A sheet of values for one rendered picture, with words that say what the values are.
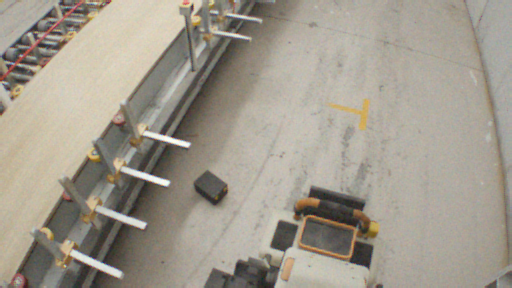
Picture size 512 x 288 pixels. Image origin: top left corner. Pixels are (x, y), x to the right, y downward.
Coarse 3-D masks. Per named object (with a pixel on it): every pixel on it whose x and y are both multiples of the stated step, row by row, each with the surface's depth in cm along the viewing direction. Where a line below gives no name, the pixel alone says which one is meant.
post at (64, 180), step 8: (64, 176) 135; (64, 184) 135; (72, 184) 141; (72, 192) 142; (72, 200) 148; (80, 200) 149; (80, 208) 153; (88, 208) 156; (96, 216) 165; (96, 224) 166
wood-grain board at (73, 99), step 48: (144, 0) 267; (192, 0) 265; (96, 48) 228; (144, 48) 226; (48, 96) 199; (96, 96) 199; (0, 144) 176; (48, 144) 177; (0, 192) 157; (48, 192) 158; (0, 240) 141
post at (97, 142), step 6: (96, 138) 153; (96, 144) 153; (102, 144) 157; (96, 150) 158; (102, 150) 158; (102, 156) 160; (108, 156) 164; (102, 162) 166; (108, 162) 165; (108, 168) 168; (114, 168) 172; (114, 174) 173; (120, 180) 180; (120, 186) 182
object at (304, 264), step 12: (300, 264) 94; (312, 264) 95; (324, 264) 97; (336, 264) 99; (300, 276) 90; (312, 276) 90; (324, 276) 90; (336, 276) 91; (348, 276) 92; (360, 276) 94
